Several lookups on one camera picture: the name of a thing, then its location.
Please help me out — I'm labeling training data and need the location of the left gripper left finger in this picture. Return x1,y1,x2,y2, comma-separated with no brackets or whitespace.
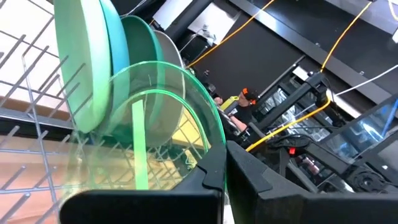
58,142,227,224

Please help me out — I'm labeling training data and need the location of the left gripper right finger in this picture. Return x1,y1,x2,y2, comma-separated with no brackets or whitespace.
226,140,398,224

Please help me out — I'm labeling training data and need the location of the light green bowl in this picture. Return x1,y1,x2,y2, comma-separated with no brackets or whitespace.
53,0,112,134

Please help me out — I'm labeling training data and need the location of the large grey plate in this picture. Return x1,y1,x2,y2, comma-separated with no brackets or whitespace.
154,29,187,147

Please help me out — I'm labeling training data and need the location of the dark green bowl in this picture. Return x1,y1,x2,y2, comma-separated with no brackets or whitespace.
120,14,165,125

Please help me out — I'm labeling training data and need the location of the person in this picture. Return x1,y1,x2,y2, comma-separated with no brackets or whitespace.
214,86,259,134

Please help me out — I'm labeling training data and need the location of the yellow cable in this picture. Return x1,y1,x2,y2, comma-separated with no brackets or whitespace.
186,0,276,68
320,1,373,71
245,98,331,152

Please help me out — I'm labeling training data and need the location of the grey wire dish rack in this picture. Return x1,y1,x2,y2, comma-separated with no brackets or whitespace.
0,0,212,224

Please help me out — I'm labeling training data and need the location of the white cable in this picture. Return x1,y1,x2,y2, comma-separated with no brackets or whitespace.
335,63,398,96

